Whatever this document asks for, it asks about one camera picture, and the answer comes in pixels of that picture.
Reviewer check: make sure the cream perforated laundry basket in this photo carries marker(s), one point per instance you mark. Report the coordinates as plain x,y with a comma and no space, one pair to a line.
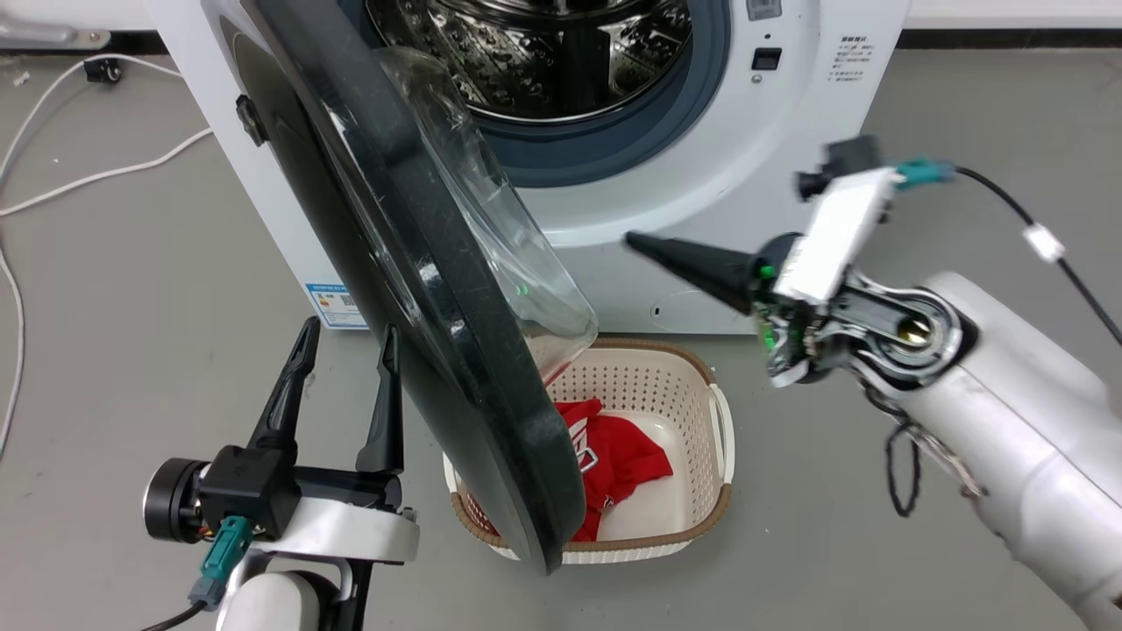
666,386

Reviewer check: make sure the steel washer drum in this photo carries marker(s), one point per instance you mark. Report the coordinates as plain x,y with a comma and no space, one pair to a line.
543,61

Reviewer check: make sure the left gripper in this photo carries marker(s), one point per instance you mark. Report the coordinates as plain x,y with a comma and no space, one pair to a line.
351,530

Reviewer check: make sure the teal connector wrist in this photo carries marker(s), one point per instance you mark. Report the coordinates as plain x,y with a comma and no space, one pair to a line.
221,561
925,173

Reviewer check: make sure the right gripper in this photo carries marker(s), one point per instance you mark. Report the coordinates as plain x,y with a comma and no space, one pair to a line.
833,237

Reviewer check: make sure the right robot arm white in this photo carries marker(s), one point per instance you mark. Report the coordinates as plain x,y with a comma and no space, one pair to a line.
1008,412

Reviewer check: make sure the teal connector right wrist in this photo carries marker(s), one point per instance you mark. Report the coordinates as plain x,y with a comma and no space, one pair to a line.
925,173

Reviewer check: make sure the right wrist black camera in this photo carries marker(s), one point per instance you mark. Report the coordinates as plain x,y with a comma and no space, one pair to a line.
841,162

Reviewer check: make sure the red garment with white print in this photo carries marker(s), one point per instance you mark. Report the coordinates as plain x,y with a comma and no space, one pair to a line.
622,456

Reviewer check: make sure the white front-load washing machine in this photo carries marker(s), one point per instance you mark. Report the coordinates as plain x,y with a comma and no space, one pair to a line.
745,175

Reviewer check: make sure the teal connector left wrist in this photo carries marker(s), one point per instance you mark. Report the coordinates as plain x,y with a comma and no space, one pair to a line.
221,561

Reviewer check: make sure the black round glass washer door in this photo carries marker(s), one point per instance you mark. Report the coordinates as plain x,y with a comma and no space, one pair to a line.
421,289

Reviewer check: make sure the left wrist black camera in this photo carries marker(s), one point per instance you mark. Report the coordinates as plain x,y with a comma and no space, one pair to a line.
250,486

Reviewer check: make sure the blue energy label sticker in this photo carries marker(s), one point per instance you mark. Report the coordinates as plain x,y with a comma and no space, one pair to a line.
337,307

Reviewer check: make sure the black plug on floor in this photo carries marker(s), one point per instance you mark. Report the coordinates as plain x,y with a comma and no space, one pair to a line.
103,70

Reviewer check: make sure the wrist black camera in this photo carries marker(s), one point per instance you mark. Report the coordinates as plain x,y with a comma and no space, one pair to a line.
250,486
841,162

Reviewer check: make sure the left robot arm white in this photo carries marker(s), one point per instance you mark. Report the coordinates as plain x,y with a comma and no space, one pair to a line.
272,605

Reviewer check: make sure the grey-blue rubber door gasket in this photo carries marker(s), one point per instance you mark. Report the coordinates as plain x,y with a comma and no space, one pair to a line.
614,149

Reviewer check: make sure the grey flat plastic piece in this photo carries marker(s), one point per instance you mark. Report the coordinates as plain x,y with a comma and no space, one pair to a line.
53,37

